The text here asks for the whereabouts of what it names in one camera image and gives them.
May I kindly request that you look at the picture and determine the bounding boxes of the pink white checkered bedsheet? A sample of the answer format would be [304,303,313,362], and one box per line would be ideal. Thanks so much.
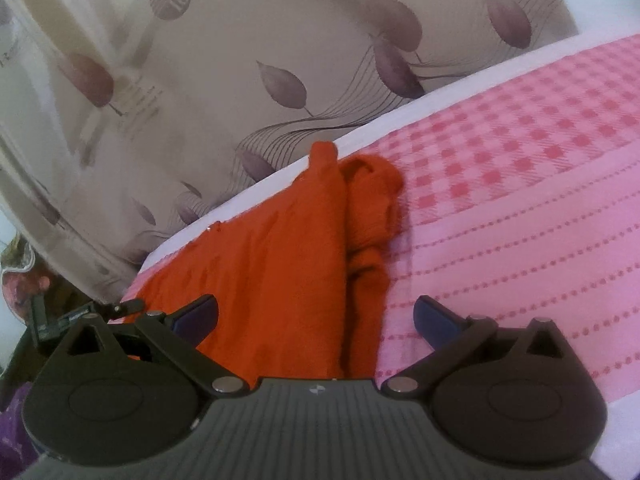
[119,29,639,479]

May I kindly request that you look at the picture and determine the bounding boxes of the red knit sweater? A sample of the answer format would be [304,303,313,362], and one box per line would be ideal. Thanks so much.
[137,142,404,384]

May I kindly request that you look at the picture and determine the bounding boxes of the beige leaf print curtain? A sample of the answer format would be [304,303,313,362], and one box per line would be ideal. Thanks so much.
[1,0,577,299]

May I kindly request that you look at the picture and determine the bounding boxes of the floral decorative item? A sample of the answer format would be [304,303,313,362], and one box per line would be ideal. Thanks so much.
[1,233,54,323]

